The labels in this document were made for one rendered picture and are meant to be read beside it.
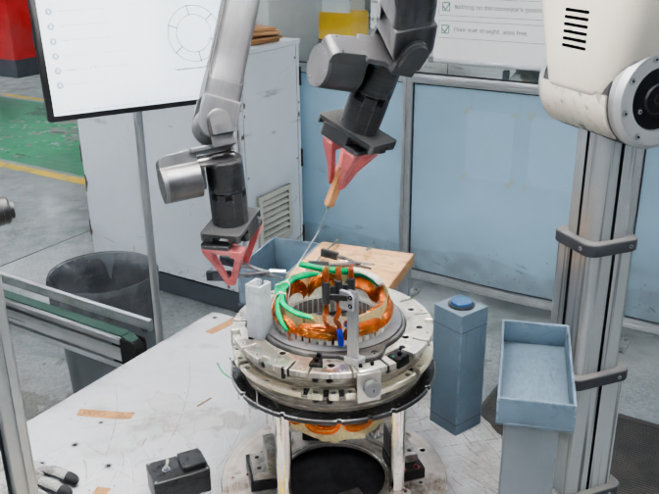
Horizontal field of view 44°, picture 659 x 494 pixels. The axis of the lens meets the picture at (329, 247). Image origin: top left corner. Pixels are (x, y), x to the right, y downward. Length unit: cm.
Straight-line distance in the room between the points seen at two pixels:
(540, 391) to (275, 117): 260
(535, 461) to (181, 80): 138
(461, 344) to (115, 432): 68
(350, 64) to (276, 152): 265
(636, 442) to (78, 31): 221
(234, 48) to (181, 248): 269
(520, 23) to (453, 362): 209
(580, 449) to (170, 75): 136
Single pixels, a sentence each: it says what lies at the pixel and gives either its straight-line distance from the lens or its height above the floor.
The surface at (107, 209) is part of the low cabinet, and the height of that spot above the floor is 38.
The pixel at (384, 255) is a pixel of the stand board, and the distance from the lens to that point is 164.
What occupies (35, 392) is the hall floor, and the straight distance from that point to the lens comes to 341.
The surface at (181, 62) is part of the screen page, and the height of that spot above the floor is 135.
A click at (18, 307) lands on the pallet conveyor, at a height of 75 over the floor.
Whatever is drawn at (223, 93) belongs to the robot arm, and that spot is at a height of 146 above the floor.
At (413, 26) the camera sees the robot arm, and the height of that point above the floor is 157.
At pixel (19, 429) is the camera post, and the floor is 109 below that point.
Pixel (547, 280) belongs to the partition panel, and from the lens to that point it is 366.
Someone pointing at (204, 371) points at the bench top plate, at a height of 78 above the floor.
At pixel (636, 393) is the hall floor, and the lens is 337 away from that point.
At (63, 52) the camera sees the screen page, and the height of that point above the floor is 140.
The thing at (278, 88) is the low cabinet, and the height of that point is 100.
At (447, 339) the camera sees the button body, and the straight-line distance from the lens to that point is 152.
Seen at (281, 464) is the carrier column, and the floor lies 91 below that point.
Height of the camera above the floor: 169
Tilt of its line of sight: 22 degrees down
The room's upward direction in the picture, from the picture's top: 1 degrees counter-clockwise
